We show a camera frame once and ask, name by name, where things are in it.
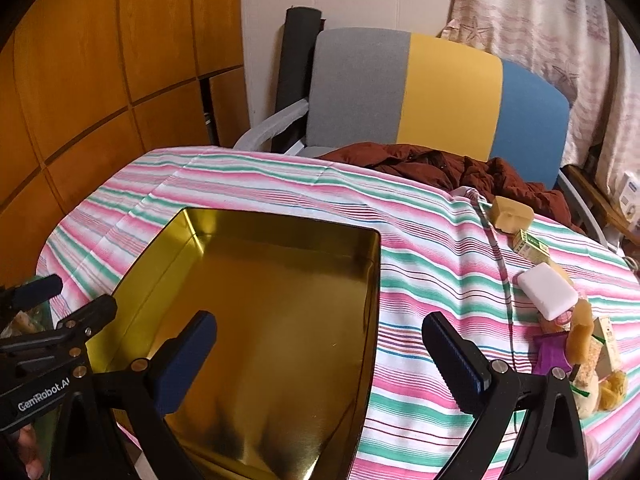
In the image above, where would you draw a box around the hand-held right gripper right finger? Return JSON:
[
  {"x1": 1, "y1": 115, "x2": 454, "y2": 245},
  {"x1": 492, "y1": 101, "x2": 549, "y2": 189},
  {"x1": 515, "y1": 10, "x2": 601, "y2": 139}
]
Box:
[{"x1": 421, "y1": 311, "x2": 591, "y2": 480}]

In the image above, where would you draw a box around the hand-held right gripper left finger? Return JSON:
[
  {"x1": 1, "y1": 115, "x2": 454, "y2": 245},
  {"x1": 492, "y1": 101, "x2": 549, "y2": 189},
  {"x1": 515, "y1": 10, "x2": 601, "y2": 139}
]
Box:
[{"x1": 50, "y1": 310, "x2": 218, "y2": 480}]

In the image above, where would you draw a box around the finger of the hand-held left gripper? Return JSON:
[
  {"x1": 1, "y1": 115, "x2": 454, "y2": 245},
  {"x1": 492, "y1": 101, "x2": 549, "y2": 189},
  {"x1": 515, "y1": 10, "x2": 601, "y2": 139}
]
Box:
[
  {"x1": 0, "y1": 295, "x2": 119, "y2": 386},
  {"x1": 0, "y1": 274, "x2": 64, "y2": 313}
]

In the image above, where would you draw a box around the purple cloth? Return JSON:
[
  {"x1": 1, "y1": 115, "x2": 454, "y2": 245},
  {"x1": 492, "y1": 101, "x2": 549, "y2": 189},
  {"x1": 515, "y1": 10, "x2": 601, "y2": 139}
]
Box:
[{"x1": 532, "y1": 332, "x2": 573, "y2": 374}]

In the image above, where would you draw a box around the gold tin tray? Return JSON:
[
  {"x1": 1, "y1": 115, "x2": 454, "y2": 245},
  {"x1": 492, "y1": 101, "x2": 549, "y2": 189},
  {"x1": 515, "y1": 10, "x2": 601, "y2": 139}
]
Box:
[{"x1": 85, "y1": 205, "x2": 383, "y2": 480}]

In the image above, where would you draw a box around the white sponge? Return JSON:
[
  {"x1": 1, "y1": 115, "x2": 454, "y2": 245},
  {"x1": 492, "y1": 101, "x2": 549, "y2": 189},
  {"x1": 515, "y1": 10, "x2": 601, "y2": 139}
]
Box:
[{"x1": 516, "y1": 262, "x2": 577, "y2": 321}]

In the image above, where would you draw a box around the large coarse brown sponge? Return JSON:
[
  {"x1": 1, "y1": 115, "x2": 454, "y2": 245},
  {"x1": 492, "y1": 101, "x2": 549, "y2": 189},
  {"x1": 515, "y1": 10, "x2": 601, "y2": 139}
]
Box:
[{"x1": 566, "y1": 300, "x2": 596, "y2": 363}]

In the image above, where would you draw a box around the yellow green scourer packet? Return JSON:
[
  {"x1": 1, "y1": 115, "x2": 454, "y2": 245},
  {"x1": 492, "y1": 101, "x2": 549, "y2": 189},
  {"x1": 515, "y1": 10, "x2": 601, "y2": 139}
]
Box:
[{"x1": 571, "y1": 335, "x2": 603, "y2": 386}]

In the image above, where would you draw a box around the cream towel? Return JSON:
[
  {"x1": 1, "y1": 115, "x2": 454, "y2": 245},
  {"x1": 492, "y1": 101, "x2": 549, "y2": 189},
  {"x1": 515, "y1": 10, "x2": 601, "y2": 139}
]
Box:
[{"x1": 572, "y1": 379, "x2": 608, "y2": 419}]

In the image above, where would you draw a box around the yellow cloth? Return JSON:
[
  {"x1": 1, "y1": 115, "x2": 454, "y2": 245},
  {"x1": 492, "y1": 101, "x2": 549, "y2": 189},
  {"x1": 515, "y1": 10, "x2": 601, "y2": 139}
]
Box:
[{"x1": 597, "y1": 370, "x2": 629, "y2": 411}]

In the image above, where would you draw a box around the rounded tan sponge block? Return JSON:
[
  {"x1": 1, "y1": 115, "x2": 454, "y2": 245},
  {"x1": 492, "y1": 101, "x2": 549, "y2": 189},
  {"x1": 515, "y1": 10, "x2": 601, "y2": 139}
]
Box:
[{"x1": 487, "y1": 196, "x2": 534, "y2": 235}]

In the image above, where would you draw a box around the person's left hand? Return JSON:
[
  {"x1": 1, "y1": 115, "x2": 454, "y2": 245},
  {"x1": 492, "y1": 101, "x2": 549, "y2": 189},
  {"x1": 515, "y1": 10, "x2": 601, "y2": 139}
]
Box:
[{"x1": 0, "y1": 422, "x2": 46, "y2": 480}]

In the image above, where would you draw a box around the green translucent bag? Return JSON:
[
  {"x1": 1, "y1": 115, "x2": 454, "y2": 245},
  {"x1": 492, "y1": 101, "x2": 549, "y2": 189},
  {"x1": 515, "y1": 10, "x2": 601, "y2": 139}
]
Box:
[{"x1": 0, "y1": 305, "x2": 56, "y2": 342}]

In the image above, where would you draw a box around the cream carton green print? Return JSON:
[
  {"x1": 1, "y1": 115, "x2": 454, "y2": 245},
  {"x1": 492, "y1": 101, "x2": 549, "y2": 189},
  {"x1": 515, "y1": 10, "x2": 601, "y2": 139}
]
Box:
[{"x1": 593, "y1": 316, "x2": 622, "y2": 376}]

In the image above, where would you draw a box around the pink green striped tablecloth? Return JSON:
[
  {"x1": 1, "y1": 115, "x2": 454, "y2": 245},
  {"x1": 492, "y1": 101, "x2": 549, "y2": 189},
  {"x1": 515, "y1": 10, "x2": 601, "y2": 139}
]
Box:
[{"x1": 35, "y1": 146, "x2": 640, "y2": 480}]

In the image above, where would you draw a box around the brown jacket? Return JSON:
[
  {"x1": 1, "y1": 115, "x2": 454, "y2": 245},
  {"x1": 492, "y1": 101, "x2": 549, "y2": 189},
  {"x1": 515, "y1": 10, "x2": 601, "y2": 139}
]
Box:
[{"x1": 315, "y1": 142, "x2": 573, "y2": 223}]

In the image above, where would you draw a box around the wooden wardrobe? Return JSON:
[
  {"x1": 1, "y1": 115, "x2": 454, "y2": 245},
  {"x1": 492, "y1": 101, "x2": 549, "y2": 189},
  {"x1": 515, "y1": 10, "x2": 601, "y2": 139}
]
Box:
[{"x1": 0, "y1": 0, "x2": 247, "y2": 286}]

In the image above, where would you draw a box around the white blue carton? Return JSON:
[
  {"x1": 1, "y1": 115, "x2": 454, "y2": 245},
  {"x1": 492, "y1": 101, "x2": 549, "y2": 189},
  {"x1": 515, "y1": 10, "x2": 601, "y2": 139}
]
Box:
[{"x1": 617, "y1": 172, "x2": 640, "y2": 226}]

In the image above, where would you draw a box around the grey yellow blue cushion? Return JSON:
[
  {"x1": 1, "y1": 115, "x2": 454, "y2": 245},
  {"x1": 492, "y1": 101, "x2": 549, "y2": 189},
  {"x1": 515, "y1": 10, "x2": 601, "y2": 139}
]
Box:
[{"x1": 295, "y1": 27, "x2": 601, "y2": 236}]

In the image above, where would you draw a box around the black rolled mat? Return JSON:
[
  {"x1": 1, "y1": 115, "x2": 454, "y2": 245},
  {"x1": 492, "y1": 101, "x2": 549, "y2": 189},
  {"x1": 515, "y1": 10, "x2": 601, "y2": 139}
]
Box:
[{"x1": 274, "y1": 6, "x2": 326, "y2": 151}]

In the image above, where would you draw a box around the patterned cream curtain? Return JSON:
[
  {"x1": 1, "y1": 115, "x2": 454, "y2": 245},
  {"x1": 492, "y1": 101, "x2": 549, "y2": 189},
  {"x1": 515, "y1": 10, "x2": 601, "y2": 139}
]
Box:
[{"x1": 440, "y1": 0, "x2": 640, "y2": 171}]

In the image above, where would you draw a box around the thin grey cord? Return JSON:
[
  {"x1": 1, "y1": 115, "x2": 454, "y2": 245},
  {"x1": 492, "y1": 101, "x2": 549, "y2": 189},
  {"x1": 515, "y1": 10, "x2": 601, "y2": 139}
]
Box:
[{"x1": 472, "y1": 197, "x2": 518, "y2": 356}]

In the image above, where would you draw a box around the dark wooden furniture frame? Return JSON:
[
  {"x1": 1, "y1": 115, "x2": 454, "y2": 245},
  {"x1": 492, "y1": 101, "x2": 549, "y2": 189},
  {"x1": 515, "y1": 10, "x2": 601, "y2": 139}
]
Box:
[{"x1": 561, "y1": 162, "x2": 626, "y2": 251}]

